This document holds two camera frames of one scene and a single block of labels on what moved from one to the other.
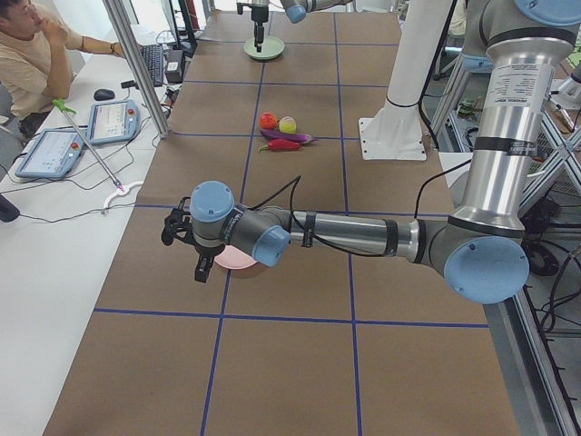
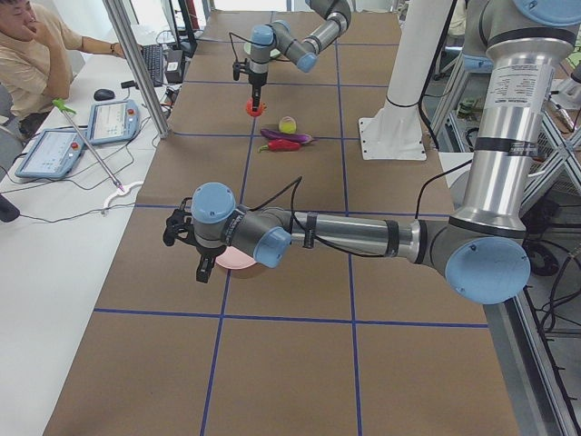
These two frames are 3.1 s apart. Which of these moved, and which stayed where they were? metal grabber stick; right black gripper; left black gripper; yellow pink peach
Moved: right black gripper
Stayed: yellow pink peach; left black gripper; metal grabber stick
